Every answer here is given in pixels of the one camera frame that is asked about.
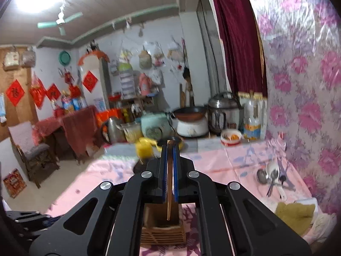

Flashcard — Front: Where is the white cloth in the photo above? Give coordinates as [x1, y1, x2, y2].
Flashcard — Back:
[306, 213, 337, 244]

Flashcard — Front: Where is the silver pressure cooker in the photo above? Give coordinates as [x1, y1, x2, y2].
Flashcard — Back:
[208, 92, 244, 136]

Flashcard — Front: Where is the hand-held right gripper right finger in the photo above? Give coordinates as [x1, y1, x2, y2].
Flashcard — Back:
[173, 146, 312, 256]

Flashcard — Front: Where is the steel kettle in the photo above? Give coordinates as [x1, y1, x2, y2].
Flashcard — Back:
[102, 116, 126, 144]

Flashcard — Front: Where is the black wok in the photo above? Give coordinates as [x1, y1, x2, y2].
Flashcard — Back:
[173, 106, 208, 122]

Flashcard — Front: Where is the red printed box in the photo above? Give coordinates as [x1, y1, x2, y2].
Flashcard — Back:
[3, 168, 27, 198]

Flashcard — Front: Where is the clear plastic oil bottle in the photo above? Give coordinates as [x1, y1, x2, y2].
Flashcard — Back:
[243, 91, 262, 141]

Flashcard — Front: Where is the pink floral tablecloth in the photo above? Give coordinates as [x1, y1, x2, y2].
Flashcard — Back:
[45, 136, 320, 256]

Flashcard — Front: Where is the green ceiling fan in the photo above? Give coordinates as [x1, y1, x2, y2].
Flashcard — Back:
[37, 1, 83, 36]

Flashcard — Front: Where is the white ceramic spoon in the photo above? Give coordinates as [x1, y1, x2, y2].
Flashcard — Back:
[266, 161, 288, 202]

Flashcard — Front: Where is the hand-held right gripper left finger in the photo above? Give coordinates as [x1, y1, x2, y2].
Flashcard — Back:
[29, 146, 168, 256]

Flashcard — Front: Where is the yellow cooking oil bottle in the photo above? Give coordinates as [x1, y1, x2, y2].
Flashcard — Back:
[61, 91, 75, 114]

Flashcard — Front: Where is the yellow cup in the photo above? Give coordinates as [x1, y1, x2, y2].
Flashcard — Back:
[135, 137, 154, 164]

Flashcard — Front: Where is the steel pot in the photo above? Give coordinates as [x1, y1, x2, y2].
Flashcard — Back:
[121, 122, 143, 143]

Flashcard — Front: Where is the bamboo chopstick holder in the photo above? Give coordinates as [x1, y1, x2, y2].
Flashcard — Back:
[141, 203, 187, 246]

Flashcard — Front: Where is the green round plate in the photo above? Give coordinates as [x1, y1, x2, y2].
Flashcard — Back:
[59, 51, 72, 65]

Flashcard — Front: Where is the pink thermos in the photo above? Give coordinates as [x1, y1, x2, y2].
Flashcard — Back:
[139, 73, 152, 97]

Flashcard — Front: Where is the light wooden chopstick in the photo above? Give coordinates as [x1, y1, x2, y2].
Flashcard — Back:
[167, 140, 173, 221]

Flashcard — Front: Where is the white refrigerator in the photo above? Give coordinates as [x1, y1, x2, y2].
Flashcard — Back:
[78, 53, 111, 113]

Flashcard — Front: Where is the yellow and black bowl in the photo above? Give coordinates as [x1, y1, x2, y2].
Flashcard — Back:
[154, 136, 185, 151]

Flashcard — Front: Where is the stacked container with green lid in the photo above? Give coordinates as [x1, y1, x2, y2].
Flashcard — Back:
[118, 61, 134, 100]

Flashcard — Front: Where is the red white bowl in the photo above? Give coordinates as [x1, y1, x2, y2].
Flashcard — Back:
[220, 129, 243, 146]

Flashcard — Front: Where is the olive green cloth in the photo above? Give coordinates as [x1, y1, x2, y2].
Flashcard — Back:
[274, 202, 316, 236]

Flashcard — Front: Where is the light green rice cooker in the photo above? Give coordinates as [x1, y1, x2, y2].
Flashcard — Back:
[140, 112, 173, 140]

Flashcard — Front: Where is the white electric cooker base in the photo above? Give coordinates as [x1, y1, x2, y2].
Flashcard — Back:
[176, 117, 210, 138]

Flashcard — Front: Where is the wooden chair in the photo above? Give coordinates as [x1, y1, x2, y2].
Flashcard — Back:
[8, 121, 59, 189]

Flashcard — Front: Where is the steel spoon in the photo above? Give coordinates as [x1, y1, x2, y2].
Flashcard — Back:
[256, 169, 296, 192]
[266, 169, 280, 197]

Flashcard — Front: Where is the red paper square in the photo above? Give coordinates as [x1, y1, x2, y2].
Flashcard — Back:
[6, 79, 26, 101]
[46, 83, 62, 101]
[82, 71, 98, 93]

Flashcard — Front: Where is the red plastic bag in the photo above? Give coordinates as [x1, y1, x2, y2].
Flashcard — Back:
[29, 72, 46, 110]

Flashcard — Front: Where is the table with red cloth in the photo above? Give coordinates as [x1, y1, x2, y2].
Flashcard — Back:
[34, 106, 103, 164]

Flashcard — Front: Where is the maroon curtain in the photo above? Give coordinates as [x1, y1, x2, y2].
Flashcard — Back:
[212, 0, 268, 101]

